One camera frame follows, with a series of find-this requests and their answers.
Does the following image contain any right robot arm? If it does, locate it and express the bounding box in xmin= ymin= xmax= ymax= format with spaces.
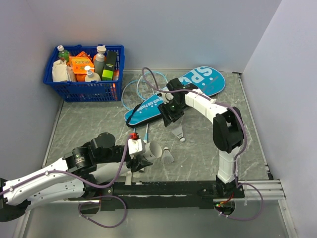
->
xmin=158 ymin=78 xmax=245 ymax=197

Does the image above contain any white shuttlecock on table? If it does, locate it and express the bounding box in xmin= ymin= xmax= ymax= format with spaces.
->
xmin=161 ymin=147 xmax=174 ymax=164

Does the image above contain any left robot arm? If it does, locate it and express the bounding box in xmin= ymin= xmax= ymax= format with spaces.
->
xmin=0 ymin=132 xmax=162 ymax=222

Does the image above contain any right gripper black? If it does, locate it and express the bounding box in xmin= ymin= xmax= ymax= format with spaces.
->
xmin=158 ymin=99 xmax=185 ymax=127

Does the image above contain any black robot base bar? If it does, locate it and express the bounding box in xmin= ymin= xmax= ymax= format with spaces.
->
xmin=78 ymin=180 xmax=245 ymax=211

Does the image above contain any beige cloth bag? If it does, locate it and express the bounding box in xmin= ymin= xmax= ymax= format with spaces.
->
xmin=52 ymin=59 xmax=76 ymax=82

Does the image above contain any blue racket behind cover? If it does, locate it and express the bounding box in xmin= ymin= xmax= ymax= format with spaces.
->
xmin=136 ymin=71 xmax=169 ymax=144

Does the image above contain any blue SPORT racket cover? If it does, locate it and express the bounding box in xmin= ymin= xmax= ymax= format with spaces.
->
xmin=127 ymin=66 xmax=225 ymax=128

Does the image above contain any orange snack box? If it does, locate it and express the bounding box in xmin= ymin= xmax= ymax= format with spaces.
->
xmin=69 ymin=57 xmax=94 ymax=74

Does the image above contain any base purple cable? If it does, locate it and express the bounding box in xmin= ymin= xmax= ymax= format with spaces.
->
xmin=214 ymin=182 xmax=264 ymax=221
xmin=78 ymin=194 xmax=127 ymax=228

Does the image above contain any black and green box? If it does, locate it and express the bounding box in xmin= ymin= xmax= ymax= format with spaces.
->
xmin=102 ymin=50 xmax=117 ymax=81

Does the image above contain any orange round item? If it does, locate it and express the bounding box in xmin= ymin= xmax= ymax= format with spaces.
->
xmin=76 ymin=74 xmax=86 ymax=82

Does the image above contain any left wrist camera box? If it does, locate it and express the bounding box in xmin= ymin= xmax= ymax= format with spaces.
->
xmin=128 ymin=132 xmax=146 ymax=158

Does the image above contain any blue racket near basket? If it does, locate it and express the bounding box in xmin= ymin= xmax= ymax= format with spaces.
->
xmin=121 ymin=79 xmax=154 ymax=120

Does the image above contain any white shuttlecock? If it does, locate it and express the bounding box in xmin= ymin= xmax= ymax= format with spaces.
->
xmin=171 ymin=125 xmax=185 ymax=142
xmin=161 ymin=147 xmax=174 ymax=164

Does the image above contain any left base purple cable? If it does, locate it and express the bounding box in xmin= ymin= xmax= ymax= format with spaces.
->
xmin=78 ymin=194 xmax=127 ymax=228

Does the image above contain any grey bottle white pump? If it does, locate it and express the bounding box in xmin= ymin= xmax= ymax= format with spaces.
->
xmin=94 ymin=45 xmax=106 ymax=78

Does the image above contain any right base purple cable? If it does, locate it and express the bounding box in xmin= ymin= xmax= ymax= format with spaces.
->
xmin=214 ymin=182 xmax=264 ymax=221

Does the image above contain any white shuttlecock tube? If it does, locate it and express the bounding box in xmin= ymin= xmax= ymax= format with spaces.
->
xmin=92 ymin=141 xmax=163 ymax=183

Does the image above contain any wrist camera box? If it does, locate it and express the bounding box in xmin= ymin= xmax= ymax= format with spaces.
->
xmin=128 ymin=132 xmax=146 ymax=158
xmin=162 ymin=93 xmax=174 ymax=104

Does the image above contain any blue plastic shopping basket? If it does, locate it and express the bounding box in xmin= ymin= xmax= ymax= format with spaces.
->
xmin=43 ymin=45 xmax=125 ymax=102

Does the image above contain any small white pump bottle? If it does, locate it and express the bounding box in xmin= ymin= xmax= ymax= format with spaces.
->
xmin=84 ymin=65 xmax=101 ymax=82

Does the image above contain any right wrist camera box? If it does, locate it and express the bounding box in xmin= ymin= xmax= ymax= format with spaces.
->
xmin=162 ymin=93 xmax=174 ymax=104

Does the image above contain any green bottle white cap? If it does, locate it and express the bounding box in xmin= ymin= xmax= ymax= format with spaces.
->
xmin=57 ymin=45 xmax=71 ymax=62

